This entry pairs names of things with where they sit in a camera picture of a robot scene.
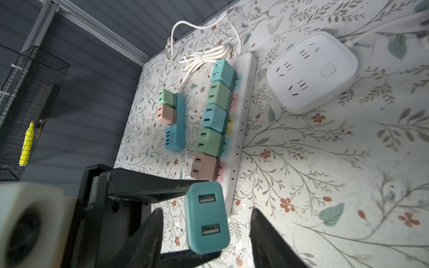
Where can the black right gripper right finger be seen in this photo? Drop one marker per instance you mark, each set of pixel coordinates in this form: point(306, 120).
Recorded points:
point(269, 249)

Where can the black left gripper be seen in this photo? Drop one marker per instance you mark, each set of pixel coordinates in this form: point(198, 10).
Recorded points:
point(108, 211)

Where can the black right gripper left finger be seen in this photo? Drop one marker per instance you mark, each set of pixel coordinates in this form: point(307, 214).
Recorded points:
point(143, 248)

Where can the teal two-tone plug adapter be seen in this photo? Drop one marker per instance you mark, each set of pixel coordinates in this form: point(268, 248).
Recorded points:
point(206, 218)

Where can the pink cube adapter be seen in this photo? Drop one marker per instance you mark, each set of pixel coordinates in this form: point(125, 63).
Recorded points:
point(205, 167)

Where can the blue power strip with USB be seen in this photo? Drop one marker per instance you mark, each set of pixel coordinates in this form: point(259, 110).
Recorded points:
point(175, 135)

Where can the light green plug adapter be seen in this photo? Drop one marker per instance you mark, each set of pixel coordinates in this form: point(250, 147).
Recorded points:
point(210, 142)

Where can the pink plug adapter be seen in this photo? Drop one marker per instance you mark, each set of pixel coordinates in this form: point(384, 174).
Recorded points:
point(166, 115)

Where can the teal cube adapter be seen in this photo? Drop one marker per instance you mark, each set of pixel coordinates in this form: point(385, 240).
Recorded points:
point(215, 118)

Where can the green two-tone plug adapter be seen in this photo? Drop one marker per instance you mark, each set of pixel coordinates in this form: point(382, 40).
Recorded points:
point(167, 98)

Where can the white square power socket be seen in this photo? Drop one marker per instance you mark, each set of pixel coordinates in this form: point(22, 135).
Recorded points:
point(312, 72)

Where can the long white multicolour power strip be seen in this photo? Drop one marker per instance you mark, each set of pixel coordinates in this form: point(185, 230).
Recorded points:
point(245, 66)

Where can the yellow marker pen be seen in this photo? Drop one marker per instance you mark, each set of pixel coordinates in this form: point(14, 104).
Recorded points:
point(27, 145)

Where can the black wire basket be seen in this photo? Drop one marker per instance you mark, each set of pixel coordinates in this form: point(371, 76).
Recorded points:
point(28, 94)

